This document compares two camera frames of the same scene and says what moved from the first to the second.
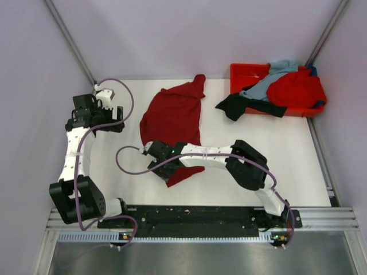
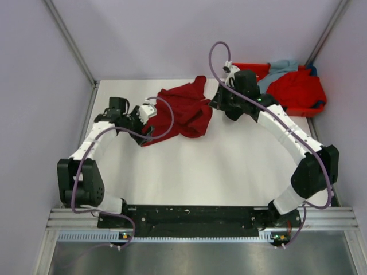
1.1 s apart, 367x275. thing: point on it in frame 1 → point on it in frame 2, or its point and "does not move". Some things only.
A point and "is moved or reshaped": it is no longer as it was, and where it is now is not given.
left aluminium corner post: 71,42 does not move
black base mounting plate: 230,219 does not move
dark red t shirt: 173,114 is moved or reshaped
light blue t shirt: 277,69 does not move
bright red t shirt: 299,89 does not move
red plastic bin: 244,75 does not move
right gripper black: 165,173 → 217,102
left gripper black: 108,112 → 134,114
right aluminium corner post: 341,7 does not move
